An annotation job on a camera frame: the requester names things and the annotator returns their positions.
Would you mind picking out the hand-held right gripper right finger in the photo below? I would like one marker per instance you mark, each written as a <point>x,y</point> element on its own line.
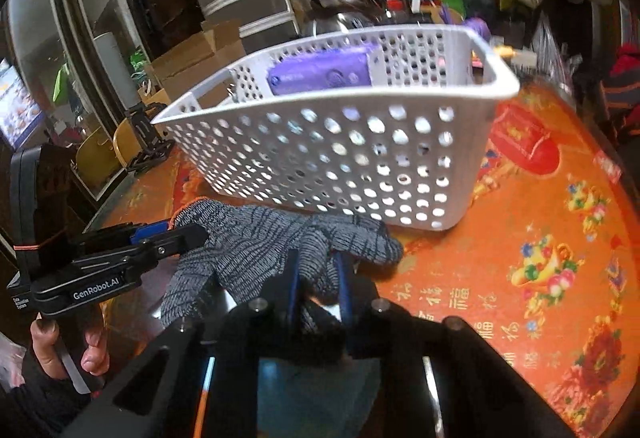
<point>341,288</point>

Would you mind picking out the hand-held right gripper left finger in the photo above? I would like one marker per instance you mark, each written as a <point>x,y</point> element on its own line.
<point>295,288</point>

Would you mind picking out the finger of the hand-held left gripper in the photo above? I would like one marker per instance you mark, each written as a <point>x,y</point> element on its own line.
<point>180,238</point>
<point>147,231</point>

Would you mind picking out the grey knit glove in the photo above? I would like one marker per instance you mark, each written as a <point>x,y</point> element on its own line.
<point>260,238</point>

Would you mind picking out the white perforated plastic basket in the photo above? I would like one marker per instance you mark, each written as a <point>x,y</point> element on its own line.
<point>310,158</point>

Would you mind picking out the purple tissue pack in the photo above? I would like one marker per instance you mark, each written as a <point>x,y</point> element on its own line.
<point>320,71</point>

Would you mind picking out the person's left forearm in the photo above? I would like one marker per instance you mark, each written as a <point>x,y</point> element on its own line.
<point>35,410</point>

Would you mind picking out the person's left hand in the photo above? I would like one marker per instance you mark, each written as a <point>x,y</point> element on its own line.
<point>95,358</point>

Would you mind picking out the yellow chair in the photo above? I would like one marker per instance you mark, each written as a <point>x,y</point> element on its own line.
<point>100,158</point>

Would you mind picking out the cardboard box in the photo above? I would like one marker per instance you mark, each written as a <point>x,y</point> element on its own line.
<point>190,63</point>

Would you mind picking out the yellow flat object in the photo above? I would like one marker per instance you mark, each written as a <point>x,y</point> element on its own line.
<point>515,56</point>

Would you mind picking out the purple plastic object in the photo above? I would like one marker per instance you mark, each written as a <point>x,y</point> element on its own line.
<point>477,29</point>

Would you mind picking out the red and black clothes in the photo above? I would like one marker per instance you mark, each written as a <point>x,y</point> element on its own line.
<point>622,88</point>

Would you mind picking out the wall calendar poster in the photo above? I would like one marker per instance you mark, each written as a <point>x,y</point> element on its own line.
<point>20,108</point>

